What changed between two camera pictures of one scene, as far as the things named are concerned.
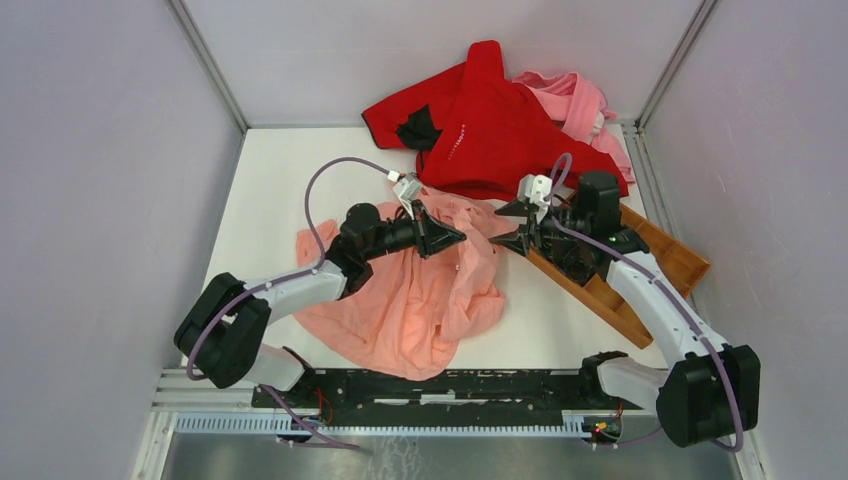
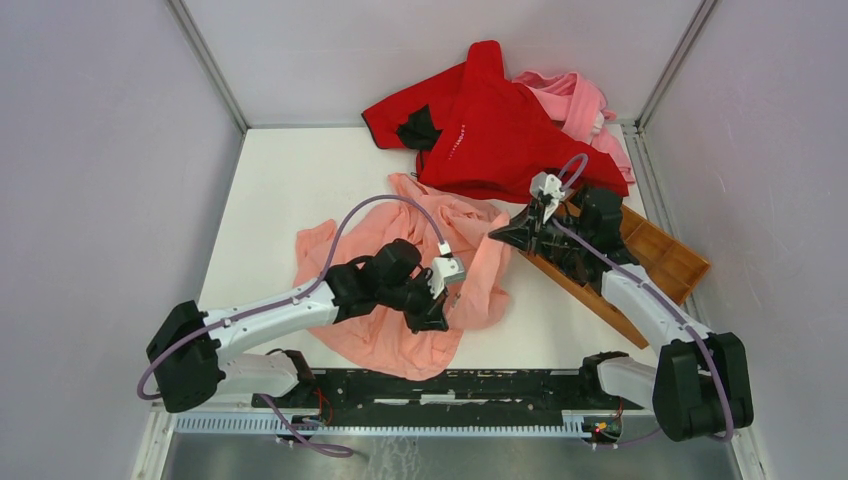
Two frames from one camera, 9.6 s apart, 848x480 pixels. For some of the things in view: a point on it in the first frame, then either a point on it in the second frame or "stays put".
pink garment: x=579 y=109 stays put
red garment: x=478 y=131 stays put
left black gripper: x=430 y=234 → x=431 y=315
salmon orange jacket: x=411 y=315 stays put
